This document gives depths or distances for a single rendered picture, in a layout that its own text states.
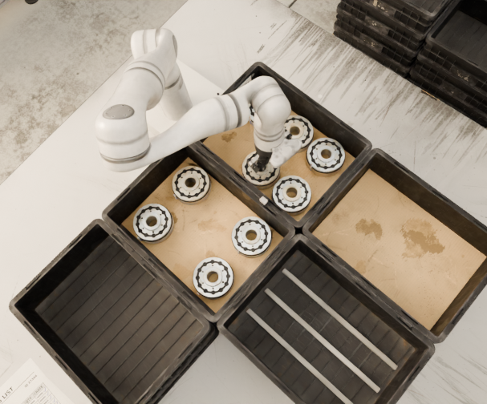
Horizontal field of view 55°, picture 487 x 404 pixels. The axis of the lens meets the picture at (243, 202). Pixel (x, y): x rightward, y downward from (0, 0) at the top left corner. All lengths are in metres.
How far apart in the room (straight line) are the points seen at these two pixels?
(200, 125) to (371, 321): 0.64
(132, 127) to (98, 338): 0.63
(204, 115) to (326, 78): 0.76
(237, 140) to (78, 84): 1.42
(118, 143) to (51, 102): 1.79
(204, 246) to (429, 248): 0.58
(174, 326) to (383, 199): 0.63
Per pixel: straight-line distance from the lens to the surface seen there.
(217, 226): 1.26
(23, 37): 2.92
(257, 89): 0.98
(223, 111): 0.92
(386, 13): 2.06
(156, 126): 1.47
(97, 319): 1.28
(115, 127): 0.83
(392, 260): 1.26
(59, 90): 2.64
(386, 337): 1.23
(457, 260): 1.31
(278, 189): 1.25
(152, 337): 1.24
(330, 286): 1.22
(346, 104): 1.56
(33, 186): 1.60
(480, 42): 2.23
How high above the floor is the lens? 2.03
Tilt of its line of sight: 71 degrees down
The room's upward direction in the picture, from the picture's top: 10 degrees counter-clockwise
